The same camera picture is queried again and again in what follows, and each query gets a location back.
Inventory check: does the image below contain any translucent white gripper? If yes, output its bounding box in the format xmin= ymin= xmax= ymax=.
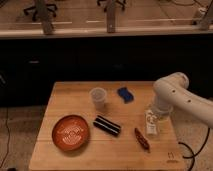
xmin=149 ymin=102 xmax=173 ymax=121

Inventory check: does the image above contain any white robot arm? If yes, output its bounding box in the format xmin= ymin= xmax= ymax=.
xmin=150 ymin=72 xmax=213 ymax=129

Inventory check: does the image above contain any white squeeze bottle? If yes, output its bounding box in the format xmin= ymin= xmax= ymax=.
xmin=145 ymin=110 xmax=158 ymax=136

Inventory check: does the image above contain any blue sponge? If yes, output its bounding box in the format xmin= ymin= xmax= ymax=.
xmin=117 ymin=87 xmax=134 ymax=103

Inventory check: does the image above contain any black striped rectangular case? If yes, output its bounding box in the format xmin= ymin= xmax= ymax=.
xmin=93 ymin=115 xmax=121 ymax=136

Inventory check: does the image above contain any translucent plastic cup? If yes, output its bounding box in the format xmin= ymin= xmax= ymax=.
xmin=89 ymin=87 xmax=107 ymax=109

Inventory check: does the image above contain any orange patterned bowl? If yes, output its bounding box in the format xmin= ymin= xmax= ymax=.
xmin=52 ymin=115 xmax=90 ymax=151

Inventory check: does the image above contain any grey desk leg right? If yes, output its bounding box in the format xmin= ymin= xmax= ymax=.
xmin=199 ymin=0 xmax=213 ymax=30

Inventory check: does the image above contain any grey desk leg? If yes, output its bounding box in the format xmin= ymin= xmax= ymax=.
xmin=107 ymin=4 xmax=115 ymax=33
xmin=199 ymin=0 xmax=213 ymax=30
xmin=34 ymin=0 xmax=53 ymax=35

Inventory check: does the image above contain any black office chair base centre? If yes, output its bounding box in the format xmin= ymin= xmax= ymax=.
xmin=96 ymin=0 xmax=126 ymax=12

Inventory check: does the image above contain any black office chair base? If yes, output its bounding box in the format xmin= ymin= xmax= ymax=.
xmin=96 ymin=0 xmax=126 ymax=12
xmin=23 ymin=3 xmax=58 ymax=22

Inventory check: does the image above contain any grey desk leg centre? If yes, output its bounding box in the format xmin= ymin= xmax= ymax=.
xmin=107 ymin=4 xmax=115 ymax=33

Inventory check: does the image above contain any grey desk leg left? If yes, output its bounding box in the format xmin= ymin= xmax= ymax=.
xmin=34 ymin=0 xmax=53 ymax=35

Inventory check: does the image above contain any black office chair base left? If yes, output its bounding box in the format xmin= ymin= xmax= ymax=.
xmin=23 ymin=3 xmax=58 ymax=22

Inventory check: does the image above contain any black cable right floor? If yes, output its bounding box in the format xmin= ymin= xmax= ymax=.
xmin=178 ymin=126 xmax=212 ymax=171

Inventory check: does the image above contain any black cable floor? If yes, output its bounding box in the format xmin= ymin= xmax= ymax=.
xmin=178 ymin=126 xmax=212 ymax=171
xmin=0 ymin=105 xmax=11 ymax=169

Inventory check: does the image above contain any black cable left floor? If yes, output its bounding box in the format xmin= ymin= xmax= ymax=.
xmin=0 ymin=105 xmax=11 ymax=169

